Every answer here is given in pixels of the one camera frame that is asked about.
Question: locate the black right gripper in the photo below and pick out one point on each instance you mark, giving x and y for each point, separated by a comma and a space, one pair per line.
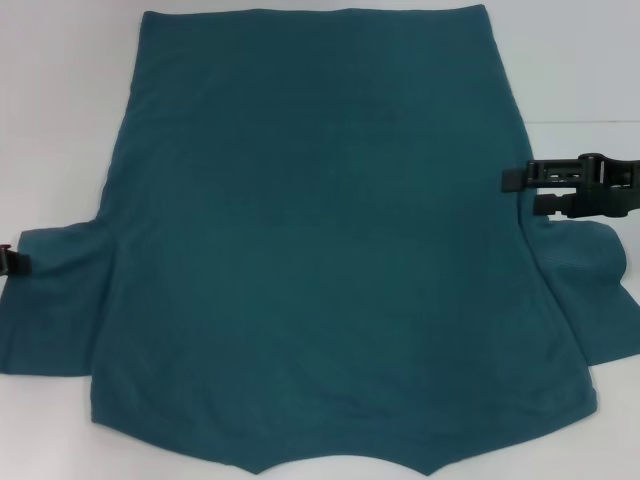
610, 200

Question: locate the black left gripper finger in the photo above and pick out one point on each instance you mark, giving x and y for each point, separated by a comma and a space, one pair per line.
20, 264

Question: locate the blue t-shirt with FREE print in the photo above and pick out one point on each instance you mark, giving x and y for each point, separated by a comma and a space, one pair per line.
325, 250

